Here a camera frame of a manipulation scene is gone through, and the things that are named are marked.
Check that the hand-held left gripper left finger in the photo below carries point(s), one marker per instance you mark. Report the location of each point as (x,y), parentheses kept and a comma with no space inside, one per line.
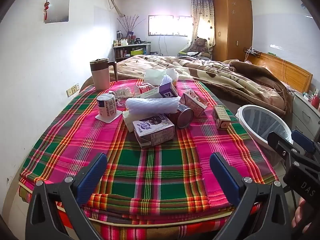
(92,177)

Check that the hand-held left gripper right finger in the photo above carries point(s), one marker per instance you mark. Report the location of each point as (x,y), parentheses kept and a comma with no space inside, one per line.
(225,177)

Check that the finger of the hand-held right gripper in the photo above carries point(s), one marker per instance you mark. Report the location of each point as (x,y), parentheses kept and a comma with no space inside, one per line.
(302,141)
(280,143)

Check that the white trash bin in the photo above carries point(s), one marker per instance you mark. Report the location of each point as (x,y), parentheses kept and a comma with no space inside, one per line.
(250,127)

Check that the small green red box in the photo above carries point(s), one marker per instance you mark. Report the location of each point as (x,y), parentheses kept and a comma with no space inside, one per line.
(221,117)

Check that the white cup with blue label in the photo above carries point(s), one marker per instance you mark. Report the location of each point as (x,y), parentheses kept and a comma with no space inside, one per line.
(107,107)

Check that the brown tin can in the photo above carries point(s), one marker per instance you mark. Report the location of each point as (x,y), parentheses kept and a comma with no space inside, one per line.
(183,117)

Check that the purple white milk carton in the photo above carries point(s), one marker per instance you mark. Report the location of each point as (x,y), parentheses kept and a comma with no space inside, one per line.
(152,130)

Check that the pink white carton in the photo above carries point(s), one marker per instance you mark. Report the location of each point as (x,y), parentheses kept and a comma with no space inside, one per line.
(193,102)

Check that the lilac ribbed plastic piece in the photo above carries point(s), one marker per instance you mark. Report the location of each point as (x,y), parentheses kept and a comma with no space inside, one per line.
(150,106)

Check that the clear bottle with red label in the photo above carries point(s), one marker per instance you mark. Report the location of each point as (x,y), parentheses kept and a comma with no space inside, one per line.
(143,89)

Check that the purple white box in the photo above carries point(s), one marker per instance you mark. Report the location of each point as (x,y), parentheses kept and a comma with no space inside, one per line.
(167,91)

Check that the white cloth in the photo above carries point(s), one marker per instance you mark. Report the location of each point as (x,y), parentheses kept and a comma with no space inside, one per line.
(168,78)

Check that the person's right hand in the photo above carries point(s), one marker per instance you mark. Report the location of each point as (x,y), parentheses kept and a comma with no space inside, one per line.
(300,215)

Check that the grey drawer cabinet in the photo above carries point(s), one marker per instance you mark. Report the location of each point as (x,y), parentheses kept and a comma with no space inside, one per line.
(302,107)

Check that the pink green plaid blanket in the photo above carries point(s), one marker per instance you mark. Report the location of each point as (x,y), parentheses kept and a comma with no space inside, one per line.
(150,170)

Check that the white square coaster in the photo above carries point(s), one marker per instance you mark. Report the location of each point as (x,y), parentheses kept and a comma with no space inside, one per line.
(115,118)

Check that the wooden headboard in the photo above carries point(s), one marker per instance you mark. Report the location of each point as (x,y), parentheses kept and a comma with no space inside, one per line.
(287,71)

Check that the brown patterned blanket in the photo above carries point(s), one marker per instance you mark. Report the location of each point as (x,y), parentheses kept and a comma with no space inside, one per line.
(225,80)

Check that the pink tumbler with brown lid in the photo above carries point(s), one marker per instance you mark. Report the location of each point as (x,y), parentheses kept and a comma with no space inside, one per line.
(100,77)

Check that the yellow tissue pack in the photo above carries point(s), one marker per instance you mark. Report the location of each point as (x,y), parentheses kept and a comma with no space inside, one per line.
(155,75)

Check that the wooden wardrobe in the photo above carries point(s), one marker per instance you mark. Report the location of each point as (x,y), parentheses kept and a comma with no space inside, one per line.
(230,30)

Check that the brown teddy bear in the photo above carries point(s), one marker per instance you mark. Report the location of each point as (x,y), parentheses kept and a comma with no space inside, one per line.
(198,45)

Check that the cluttered white shelf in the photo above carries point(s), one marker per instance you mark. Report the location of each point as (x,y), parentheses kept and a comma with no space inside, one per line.
(122,52)

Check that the vase with branches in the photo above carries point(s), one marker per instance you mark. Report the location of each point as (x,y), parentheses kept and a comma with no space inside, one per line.
(130,33)

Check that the patterned curtain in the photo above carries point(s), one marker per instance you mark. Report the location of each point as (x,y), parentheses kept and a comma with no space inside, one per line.
(200,17)

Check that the window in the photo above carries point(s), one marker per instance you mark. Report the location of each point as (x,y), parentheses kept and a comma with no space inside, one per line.
(167,25)

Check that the red hanging ornament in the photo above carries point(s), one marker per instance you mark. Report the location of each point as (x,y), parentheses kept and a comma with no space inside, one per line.
(46,12)

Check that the wrapped air conditioner pipe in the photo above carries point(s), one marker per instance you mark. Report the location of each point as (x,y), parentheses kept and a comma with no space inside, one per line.
(115,3)

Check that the wall socket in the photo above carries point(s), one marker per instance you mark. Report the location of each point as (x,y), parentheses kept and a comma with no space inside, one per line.
(72,90)

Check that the silver wall mirror sheet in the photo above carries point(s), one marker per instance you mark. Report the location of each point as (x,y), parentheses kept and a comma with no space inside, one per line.
(58,8)

